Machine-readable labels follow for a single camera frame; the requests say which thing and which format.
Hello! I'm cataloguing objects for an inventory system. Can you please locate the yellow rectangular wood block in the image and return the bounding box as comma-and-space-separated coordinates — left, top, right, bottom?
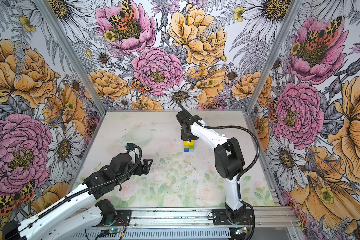
184, 141, 194, 146

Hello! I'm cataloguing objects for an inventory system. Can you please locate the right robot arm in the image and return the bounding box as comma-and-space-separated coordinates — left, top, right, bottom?
176, 110, 247, 224

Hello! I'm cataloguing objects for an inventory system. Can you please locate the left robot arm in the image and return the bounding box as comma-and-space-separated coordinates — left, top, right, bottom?
3, 153, 153, 240

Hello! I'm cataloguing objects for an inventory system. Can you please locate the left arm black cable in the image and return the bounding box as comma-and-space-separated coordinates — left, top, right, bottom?
2, 143, 143, 235

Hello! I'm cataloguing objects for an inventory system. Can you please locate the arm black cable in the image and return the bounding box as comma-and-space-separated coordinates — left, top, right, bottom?
177, 102, 261, 240
2, 143, 143, 235

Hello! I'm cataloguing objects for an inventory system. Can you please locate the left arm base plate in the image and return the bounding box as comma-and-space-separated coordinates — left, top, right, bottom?
101, 210, 132, 227

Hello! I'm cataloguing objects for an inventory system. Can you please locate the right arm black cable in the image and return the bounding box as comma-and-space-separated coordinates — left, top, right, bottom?
177, 102, 261, 240

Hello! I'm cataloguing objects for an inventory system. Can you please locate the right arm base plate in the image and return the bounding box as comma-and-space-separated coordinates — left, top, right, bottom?
212, 206, 255, 226

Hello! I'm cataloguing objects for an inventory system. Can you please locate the white vented cable duct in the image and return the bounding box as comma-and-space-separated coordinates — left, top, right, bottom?
68, 228, 231, 240

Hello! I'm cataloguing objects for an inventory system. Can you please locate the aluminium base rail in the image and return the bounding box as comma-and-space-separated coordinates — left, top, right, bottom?
115, 206, 299, 229

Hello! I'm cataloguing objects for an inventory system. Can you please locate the left aluminium corner post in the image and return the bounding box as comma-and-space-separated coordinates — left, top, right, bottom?
35, 1, 106, 117

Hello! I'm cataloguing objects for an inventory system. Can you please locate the aluminium corner post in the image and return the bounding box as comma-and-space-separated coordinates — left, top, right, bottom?
246, 0, 303, 115
35, 1, 106, 117

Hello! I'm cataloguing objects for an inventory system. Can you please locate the right aluminium corner post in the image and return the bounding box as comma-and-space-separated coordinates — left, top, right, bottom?
246, 0, 303, 115

